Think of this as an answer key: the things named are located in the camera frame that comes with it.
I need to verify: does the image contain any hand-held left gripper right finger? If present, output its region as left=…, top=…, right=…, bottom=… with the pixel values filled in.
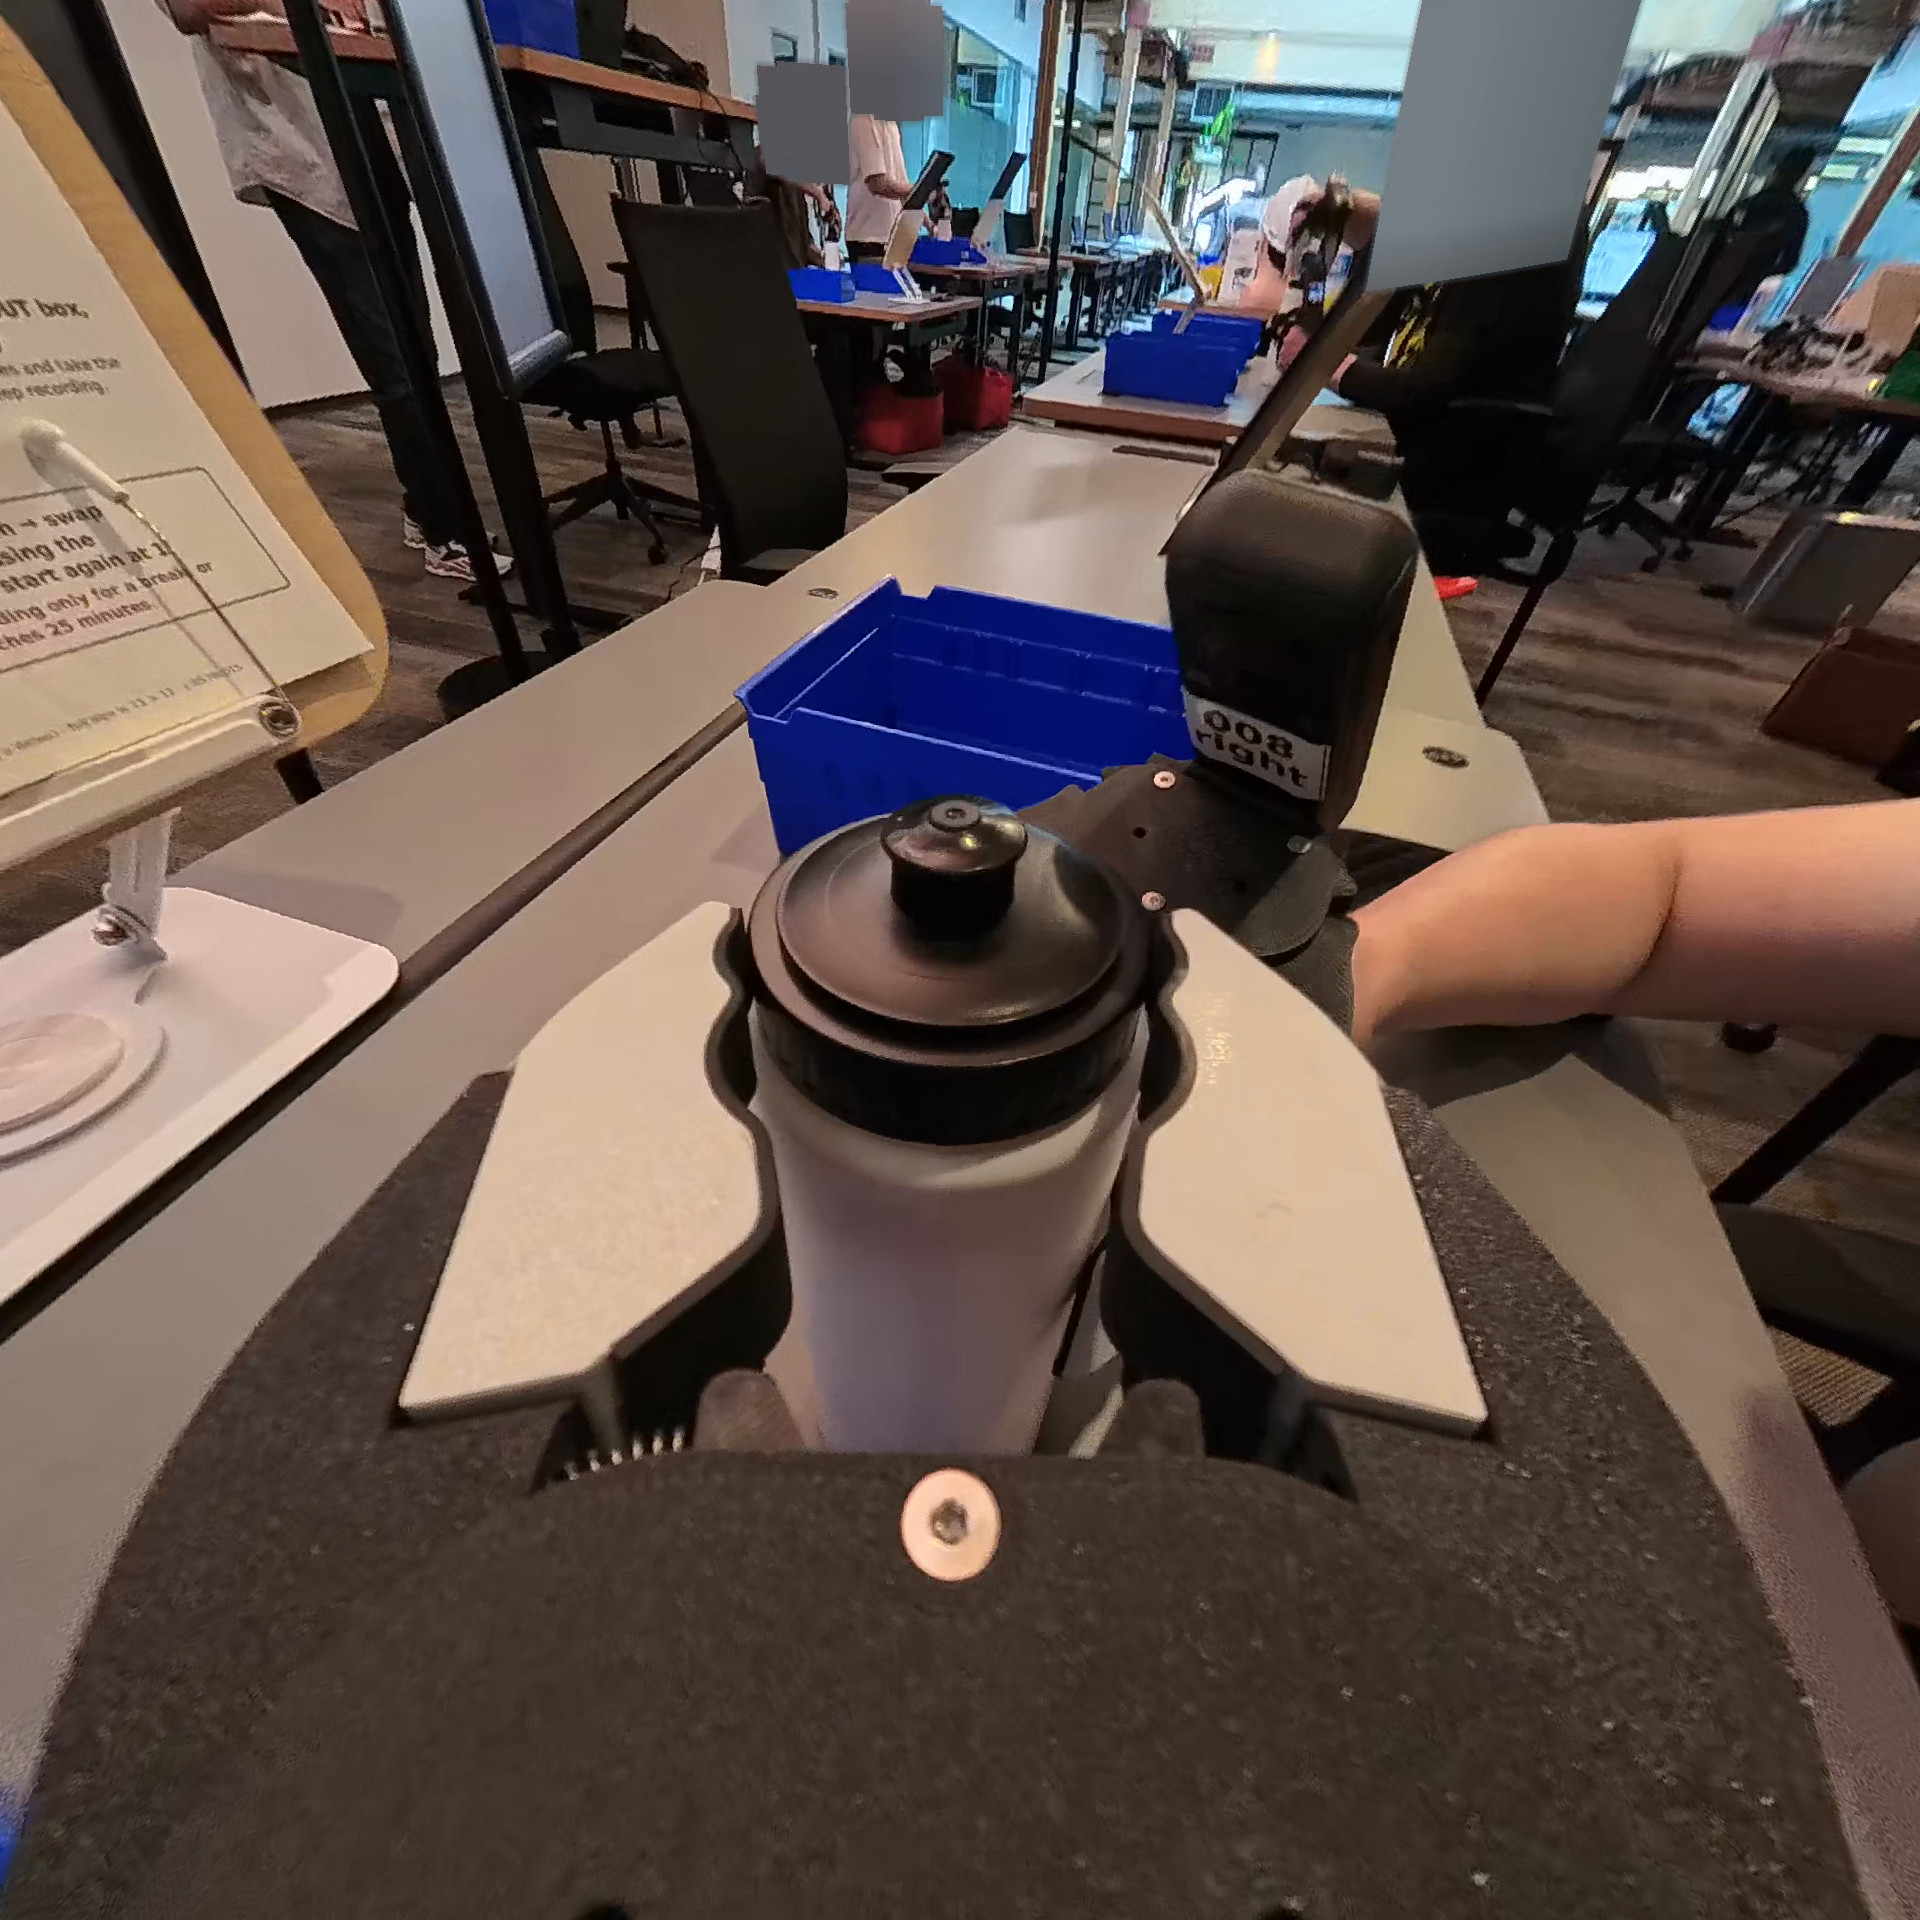
left=1115, top=905, right=1490, bottom=1468

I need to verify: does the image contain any brown cardboard box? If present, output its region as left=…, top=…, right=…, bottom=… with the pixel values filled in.
left=1764, top=623, right=1920, bottom=770

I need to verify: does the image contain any black bottle lid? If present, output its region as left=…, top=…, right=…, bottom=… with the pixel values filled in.
left=747, top=798, right=1157, bottom=1150

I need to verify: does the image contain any person's right forearm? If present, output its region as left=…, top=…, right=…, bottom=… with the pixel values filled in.
left=1351, top=798, right=1920, bottom=1053

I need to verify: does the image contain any printed instruction sheet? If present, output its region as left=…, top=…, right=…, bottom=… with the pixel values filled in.
left=0, top=98, right=378, bottom=812

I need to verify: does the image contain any tall black chair back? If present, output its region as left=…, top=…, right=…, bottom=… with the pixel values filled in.
left=614, top=196, right=854, bottom=585

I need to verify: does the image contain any grey trash can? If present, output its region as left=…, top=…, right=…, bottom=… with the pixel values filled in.
left=1733, top=502, right=1920, bottom=633

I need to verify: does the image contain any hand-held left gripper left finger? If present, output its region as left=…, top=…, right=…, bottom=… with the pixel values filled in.
left=397, top=900, right=796, bottom=1455

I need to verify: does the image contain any pale screen on stand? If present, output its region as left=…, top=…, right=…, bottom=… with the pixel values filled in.
left=285, top=0, right=580, bottom=709

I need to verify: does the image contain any black mesh wrist rest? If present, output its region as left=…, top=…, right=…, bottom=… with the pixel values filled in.
left=1320, top=832, right=1613, bottom=1088

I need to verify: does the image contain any instruction board on white stand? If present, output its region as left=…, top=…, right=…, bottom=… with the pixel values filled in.
left=0, top=21, right=399, bottom=1307

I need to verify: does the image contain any black office chair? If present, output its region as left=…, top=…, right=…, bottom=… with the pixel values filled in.
left=518, top=227, right=708, bottom=569
left=1598, top=420, right=1774, bottom=572
left=1403, top=227, right=1668, bottom=709

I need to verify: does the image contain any white plastic bottle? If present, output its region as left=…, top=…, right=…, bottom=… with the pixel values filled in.
left=747, top=1037, right=1151, bottom=1455

